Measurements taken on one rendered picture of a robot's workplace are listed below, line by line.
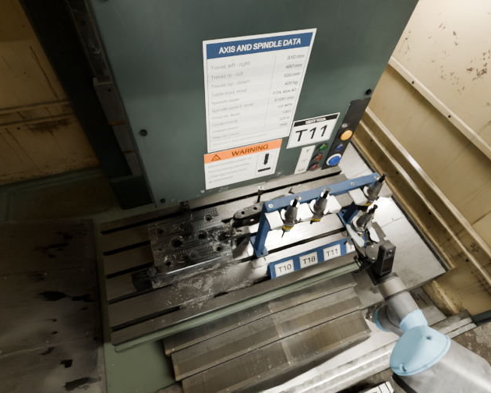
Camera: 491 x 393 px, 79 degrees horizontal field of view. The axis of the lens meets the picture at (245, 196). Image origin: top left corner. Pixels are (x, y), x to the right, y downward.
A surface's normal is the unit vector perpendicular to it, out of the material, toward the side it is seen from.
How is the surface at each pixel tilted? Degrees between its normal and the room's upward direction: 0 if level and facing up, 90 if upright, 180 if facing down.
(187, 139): 90
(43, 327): 24
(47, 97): 90
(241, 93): 90
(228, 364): 8
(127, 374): 0
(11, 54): 90
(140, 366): 0
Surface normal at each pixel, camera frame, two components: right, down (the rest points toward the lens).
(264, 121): 0.33, 0.79
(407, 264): -0.32, -0.41
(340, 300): 0.20, -0.59
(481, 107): -0.94, 0.24
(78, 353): 0.44, -0.62
